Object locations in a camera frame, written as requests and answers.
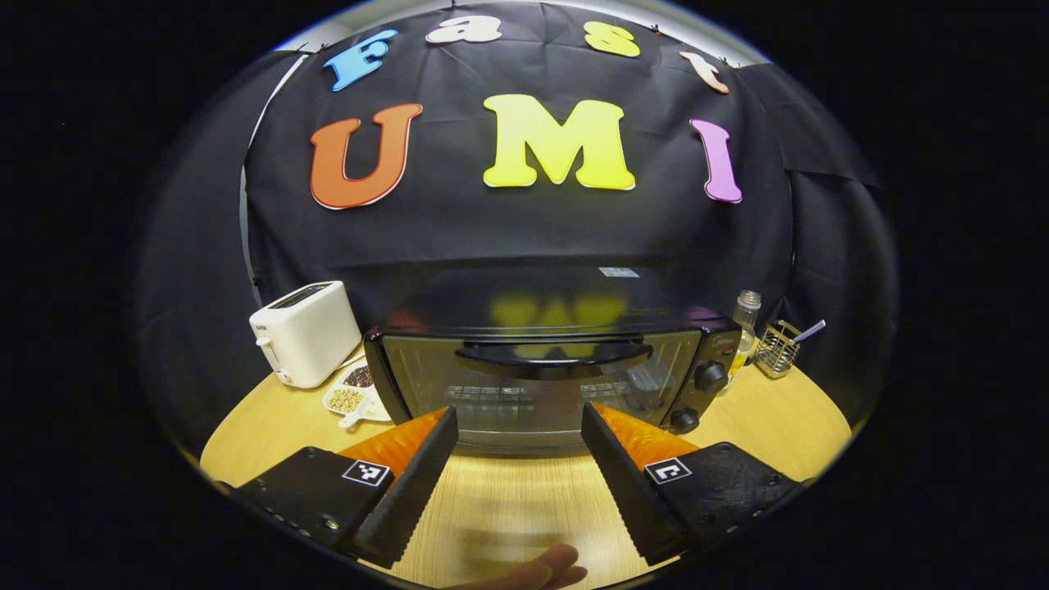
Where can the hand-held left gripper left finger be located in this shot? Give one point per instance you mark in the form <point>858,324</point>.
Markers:
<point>410,492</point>

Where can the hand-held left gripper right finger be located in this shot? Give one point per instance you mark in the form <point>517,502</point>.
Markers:
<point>623,483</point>

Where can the black electric oven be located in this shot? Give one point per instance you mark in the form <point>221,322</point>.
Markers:
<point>533,393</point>

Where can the white divided seasoning dish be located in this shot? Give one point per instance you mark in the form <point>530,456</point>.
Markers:
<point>348,400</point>

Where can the white toaster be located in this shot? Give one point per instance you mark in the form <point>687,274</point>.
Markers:
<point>307,336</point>

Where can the clear glass bottle yellow label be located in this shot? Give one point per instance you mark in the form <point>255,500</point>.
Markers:
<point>744,328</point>

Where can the white straw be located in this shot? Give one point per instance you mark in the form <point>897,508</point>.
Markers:
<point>811,330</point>

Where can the black backdrop cloth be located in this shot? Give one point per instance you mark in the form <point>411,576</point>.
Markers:
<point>459,221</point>

